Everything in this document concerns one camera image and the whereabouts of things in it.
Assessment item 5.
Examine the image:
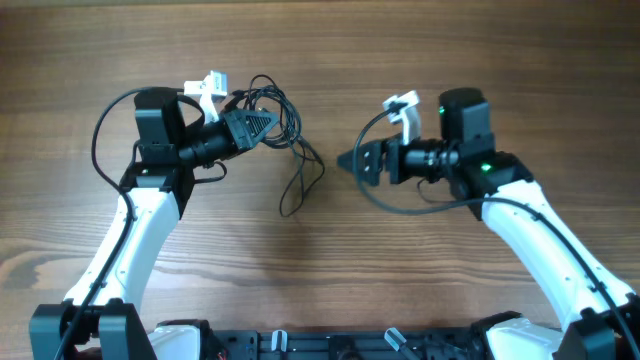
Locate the black cable bundle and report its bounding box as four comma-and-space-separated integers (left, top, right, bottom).
223, 73, 327, 219

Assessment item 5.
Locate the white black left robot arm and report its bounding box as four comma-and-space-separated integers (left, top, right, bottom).
29, 87, 279, 359

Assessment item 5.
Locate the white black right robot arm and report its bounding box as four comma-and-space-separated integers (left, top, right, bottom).
337, 87, 639, 359

